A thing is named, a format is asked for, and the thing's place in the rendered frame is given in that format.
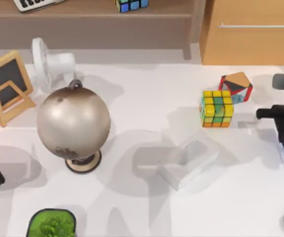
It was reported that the long metal handle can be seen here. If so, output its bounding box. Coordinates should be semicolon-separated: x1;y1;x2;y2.
217;22;284;29

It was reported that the beige globe on stand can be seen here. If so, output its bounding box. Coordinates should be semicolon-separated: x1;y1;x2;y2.
35;79;112;174

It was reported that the white table fan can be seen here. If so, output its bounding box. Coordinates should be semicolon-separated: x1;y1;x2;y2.
31;37;77;95

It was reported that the red-edged puzzle cube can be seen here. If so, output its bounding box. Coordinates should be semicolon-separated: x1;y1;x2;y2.
217;71;253;104

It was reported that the wooden open shelf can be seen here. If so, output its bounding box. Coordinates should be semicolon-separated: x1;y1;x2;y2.
0;0;207;61

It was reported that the wooden cupboard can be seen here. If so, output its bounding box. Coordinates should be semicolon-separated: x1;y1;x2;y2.
199;0;284;66

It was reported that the wooden framed blackboard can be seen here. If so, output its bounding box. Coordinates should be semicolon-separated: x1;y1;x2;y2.
0;50;36;128

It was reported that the green plant in black pot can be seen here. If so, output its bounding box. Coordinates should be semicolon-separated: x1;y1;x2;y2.
26;208;77;237

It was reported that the black-edged colour puzzle cube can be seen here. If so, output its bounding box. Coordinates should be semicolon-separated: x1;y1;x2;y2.
114;0;149;13

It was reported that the white keyboard with black keys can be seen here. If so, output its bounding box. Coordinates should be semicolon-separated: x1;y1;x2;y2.
13;0;65;13

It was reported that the yellow green puzzle cube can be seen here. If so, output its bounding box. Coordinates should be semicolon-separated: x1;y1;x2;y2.
200;90;235;128

